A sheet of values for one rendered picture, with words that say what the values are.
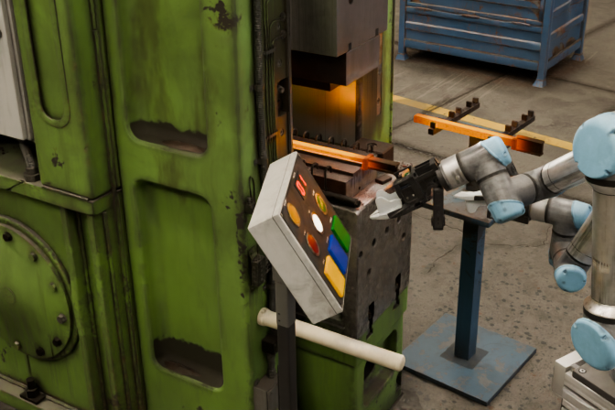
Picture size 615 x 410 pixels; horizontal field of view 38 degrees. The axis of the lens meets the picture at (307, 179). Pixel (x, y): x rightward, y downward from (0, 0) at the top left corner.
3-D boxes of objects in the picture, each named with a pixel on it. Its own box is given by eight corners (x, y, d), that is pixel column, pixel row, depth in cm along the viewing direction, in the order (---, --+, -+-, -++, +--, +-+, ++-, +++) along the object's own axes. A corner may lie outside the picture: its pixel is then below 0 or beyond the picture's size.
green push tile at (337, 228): (351, 236, 224) (336, 213, 222) (349, 252, 217) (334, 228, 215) (344, 239, 225) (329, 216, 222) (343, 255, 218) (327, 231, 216)
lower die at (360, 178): (376, 177, 271) (377, 151, 267) (345, 202, 256) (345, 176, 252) (263, 150, 291) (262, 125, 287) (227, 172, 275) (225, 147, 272)
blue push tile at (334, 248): (348, 257, 215) (333, 233, 213) (346, 273, 208) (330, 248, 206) (342, 260, 216) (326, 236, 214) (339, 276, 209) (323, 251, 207)
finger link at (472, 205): (455, 216, 241) (489, 214, 242) (457, 197, 238) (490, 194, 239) (452, 210, 244) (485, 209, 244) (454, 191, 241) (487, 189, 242)
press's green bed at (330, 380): (404, 394, 319) (408, 284, 298) (354, 458, 290) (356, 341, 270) (275, 349, 345) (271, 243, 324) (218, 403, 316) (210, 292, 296)
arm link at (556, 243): (549, 277, 235) (554, 241, 230) (545, 256, 245) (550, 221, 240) (579, 279, 234) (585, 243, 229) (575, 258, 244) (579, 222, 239)
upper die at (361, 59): (379, 66, 256) (380, 34, 252) (346, 86, 240) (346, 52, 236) (258, 46, 275) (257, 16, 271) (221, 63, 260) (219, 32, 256)
